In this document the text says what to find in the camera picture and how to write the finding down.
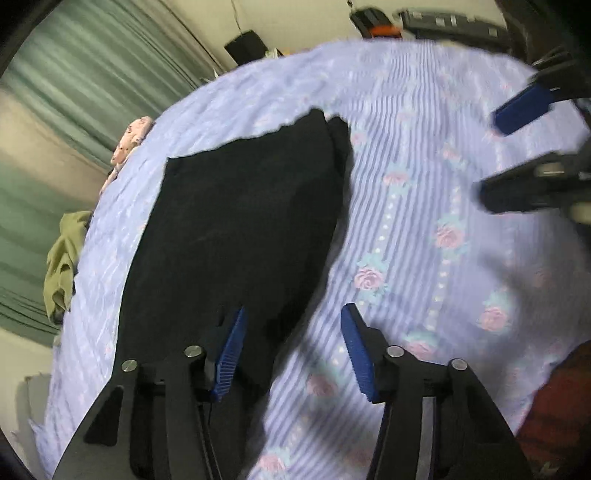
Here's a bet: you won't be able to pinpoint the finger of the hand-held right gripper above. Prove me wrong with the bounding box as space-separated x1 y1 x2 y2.
494 48 591 137
480 138 591 214

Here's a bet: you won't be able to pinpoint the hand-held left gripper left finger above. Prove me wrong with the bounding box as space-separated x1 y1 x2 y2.
52 307 247 480

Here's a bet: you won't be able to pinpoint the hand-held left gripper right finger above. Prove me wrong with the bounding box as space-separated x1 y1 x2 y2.
341 304 539 480

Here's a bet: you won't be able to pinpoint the black pants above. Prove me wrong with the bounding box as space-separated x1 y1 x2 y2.
111 108 356 480

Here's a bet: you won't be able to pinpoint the purple floral striped bed sheet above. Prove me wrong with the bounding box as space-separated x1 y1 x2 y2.
30 39 591 480

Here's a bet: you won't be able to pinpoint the black and orange backpack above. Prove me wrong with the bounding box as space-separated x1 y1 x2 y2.
350 7 402 40

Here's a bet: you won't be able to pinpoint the olive green cloth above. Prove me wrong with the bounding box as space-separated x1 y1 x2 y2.
44 210 93 324

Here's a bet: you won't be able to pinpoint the red cloth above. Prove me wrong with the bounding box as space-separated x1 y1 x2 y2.
515 344 591 476

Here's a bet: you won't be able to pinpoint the pink spotted cloth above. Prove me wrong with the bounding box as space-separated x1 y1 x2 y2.
99 116 155 195

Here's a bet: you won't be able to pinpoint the black floor speaker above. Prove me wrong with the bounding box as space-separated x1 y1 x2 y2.
225 30 271 65

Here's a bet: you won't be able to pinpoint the beige sheer curtain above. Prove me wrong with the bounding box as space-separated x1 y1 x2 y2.
0 90 114 185

